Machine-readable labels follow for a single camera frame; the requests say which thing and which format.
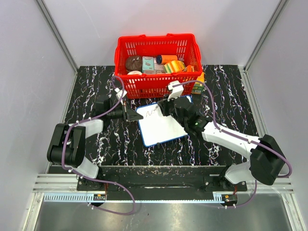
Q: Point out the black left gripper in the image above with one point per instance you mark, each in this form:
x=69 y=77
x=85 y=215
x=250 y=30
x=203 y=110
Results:
x=132 y=115

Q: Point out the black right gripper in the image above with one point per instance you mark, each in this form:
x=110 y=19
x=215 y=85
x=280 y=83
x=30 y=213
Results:
x=164 y=105

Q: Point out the blue framed whiteboard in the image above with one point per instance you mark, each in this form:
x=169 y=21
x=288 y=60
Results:
x=156 y=128

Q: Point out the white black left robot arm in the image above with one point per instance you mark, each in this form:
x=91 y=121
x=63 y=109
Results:
x=68 y=143

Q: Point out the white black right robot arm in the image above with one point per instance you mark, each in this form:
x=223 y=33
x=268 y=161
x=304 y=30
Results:
x=265 y=158

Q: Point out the green yellow scrubber box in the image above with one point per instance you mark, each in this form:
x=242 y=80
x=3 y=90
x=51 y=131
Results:
x=198 y=87

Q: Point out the pink white small box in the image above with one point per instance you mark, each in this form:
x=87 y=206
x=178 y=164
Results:
x=159 y=68

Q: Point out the yellow green sponge pack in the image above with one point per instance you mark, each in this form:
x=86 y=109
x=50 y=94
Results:
x=174 y=66

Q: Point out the white round lid container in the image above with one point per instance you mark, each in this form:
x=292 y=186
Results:
x=134 y=73

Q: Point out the orange snack packet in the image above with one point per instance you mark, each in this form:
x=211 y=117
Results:
x=189 y=68

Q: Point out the red plastic shopping basket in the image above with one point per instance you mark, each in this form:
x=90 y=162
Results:
x=155 y=86

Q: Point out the orange bottle blue cap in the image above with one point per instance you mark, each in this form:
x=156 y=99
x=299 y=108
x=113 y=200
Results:
x=164 y=59

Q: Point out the teal snack box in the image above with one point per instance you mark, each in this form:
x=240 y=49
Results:
x=147 y=64

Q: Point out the brown round bread pack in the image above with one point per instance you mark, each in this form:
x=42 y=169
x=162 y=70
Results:
x=134 y=63

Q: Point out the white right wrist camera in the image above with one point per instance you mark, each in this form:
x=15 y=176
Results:
x=176 y=90

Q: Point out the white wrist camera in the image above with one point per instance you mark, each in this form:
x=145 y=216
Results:
x=120 y=94
x=176 y=90

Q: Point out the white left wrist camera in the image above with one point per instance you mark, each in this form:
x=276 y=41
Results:
x=120 y=94

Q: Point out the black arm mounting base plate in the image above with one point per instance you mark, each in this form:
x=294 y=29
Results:
x=182 y=180

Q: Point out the white slotted cable duct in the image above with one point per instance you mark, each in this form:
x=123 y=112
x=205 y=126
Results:
x=123 y=197

